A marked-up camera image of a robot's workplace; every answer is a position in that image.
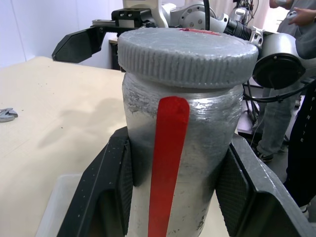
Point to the grey jar with red stripe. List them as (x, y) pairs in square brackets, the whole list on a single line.
[(205, 148)]

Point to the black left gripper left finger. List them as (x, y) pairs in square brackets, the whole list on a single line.
[(103, 172)]

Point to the person in grey shirt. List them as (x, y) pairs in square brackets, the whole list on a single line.
[(276, 116)]

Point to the translucent plastic box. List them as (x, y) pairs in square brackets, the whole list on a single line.
[(56, 197)]

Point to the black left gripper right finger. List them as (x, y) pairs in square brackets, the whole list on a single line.
[(259, 187)]

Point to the person in black trousers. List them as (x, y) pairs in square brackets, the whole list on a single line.
[(303, 148)]

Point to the small metal wrench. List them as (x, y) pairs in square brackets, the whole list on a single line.
[(7, 115)]

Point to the person's bare hand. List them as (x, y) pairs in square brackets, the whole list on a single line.
[(304, 16)]

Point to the grey ribbed jar lid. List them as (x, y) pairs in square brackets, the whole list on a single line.
[(187, 56)]

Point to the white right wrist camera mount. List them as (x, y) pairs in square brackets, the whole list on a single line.
[(153, 6)]

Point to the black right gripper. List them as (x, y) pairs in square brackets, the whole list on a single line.
[(128, 16)]

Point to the dark cabinet with wooden edge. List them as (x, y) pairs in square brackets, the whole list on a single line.
[(116, 56)]

